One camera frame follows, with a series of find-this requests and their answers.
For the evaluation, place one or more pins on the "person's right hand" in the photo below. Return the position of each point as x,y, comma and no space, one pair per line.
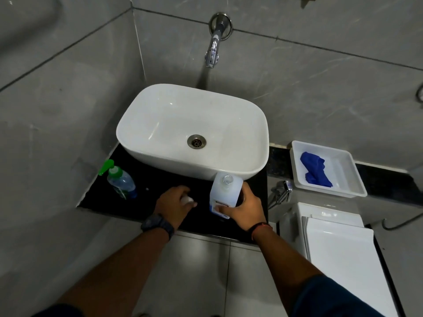
248,211

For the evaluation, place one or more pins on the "person's left hand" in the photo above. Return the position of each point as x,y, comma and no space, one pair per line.
170,204

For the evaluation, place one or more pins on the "person's left fingers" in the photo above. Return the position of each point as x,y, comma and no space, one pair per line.
187,198

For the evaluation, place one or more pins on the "person's right thumb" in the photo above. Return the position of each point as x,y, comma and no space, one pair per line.
227,213

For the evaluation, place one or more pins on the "white bottle cap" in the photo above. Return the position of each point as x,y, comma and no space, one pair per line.
188,200

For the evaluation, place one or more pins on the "white plastic jug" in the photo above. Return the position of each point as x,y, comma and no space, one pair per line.
224,193

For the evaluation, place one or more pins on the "person's left forearm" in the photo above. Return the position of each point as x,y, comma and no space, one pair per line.
115,267

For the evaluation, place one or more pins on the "person's right forearm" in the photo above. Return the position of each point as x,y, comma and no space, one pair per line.
284,260

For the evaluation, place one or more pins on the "red thread wristband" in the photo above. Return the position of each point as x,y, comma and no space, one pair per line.
259,227

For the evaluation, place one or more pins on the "black wristwatch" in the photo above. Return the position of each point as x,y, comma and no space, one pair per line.
158,224

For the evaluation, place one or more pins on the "metal sink drain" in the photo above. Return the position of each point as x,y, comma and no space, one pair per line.
196,141

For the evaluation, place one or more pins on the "chrome hand sprayer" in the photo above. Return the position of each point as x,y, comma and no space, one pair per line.
283,189

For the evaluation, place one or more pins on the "clear green pump soap bottle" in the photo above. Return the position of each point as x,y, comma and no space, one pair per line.
120,183

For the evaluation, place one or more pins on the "white ceramic sink basin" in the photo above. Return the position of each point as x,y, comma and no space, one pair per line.
185,128

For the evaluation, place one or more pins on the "blue cloth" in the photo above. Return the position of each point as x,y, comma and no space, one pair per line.
315,170

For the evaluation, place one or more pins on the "white toilet cistern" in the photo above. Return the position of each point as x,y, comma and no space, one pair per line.
330,212

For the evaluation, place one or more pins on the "white plastic tray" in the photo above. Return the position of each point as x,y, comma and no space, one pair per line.
343,173

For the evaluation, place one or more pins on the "white toilet lid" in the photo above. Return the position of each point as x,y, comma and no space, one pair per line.
347,260

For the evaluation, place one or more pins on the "dark blue right sleeve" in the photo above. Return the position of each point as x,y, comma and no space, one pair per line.
333,298

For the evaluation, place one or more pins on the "dark left sleeve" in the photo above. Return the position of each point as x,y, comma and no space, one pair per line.
59,310

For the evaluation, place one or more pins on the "chrome wall tap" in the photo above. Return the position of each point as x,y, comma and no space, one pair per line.
216,32

